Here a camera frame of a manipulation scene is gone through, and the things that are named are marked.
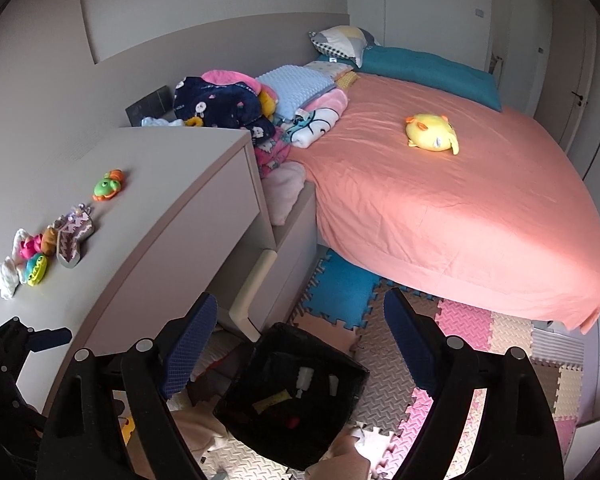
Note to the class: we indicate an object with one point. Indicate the brown plush toy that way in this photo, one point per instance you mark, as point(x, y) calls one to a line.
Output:
point(50, 241)

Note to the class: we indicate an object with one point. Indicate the light blue baby cloth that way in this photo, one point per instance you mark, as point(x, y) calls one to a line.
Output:
point(155, 122)

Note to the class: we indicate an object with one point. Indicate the pink white cartoon folded blanket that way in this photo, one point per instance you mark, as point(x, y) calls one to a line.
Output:
point(317, 117)

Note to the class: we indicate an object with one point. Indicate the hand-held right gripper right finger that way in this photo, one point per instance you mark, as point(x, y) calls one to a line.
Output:
point(410, 345)

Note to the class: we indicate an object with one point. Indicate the white door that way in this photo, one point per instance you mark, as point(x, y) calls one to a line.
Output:
point(555, 75)

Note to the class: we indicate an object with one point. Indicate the dark wall socket panel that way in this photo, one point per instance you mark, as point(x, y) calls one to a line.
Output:
point(147, 105)

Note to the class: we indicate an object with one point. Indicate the foam puzzle floor mat tiles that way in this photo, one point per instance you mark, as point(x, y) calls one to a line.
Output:
point(470, 325)

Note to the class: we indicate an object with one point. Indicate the white crumpled cloth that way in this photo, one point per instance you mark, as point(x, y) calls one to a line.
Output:
point(6, 277)

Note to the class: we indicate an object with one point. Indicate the checkered white pillow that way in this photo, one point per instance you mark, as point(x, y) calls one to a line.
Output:
point(342, 42)

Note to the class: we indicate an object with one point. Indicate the light blue bubble blanket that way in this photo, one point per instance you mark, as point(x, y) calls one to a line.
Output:
point(295, 87)

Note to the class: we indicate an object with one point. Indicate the bed with pink sheet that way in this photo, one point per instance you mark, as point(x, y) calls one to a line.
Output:
point(430, 210)

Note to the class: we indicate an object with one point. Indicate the green orange turtle toy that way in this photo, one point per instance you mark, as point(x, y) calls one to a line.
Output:
point(107, 187)

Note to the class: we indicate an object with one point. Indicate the yellow plush chick toy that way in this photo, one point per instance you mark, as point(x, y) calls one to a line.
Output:
point(430, 132)

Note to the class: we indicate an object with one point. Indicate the black square bin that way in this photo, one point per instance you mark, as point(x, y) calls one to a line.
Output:
point(250, 390)

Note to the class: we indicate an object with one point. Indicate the white cabinet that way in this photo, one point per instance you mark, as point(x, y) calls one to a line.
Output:
point(190, 220)

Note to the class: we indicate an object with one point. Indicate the yellow dotted cloth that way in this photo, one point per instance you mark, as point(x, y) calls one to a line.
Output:
point(346, 81)

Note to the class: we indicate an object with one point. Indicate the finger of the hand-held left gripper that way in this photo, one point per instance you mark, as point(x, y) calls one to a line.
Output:
point(47, 337)

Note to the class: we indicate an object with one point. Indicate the teal pillow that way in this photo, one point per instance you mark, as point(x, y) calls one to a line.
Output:
point(430, 72)

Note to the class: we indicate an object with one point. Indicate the navy pink rabbit print blanket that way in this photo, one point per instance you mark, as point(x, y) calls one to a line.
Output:
point(220, 102)

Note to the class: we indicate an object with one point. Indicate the pink patterned fleece blanket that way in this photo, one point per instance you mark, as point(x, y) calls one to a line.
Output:
point(272, 152)

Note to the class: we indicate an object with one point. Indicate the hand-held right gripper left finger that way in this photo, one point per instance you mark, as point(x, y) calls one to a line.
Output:
point(195, 342)

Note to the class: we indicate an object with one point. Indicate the brown white zigzag socks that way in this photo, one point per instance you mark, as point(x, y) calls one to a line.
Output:
point(72, 242)

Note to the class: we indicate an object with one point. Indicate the yellow wrapper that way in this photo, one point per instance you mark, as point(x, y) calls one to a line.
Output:
point(272, 401)

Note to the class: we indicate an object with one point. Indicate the pink small toy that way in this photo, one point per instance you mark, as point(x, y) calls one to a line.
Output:
point(30, 247)

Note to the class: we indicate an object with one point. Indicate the beige foam corner guard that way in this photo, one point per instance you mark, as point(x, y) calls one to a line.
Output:
point(252, 290)

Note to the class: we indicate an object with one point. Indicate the white fluffy blanket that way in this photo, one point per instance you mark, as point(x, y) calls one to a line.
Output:
point(285, 192)

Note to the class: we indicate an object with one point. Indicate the person's beige clothed leg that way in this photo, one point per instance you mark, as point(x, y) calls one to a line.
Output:
point(200, 430)
point(342, 457)

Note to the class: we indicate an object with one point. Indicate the green round toy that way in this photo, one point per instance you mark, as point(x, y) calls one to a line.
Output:
point(36, 269)

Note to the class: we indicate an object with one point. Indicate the small white bottle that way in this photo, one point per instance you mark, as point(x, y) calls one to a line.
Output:
point(305, 379)

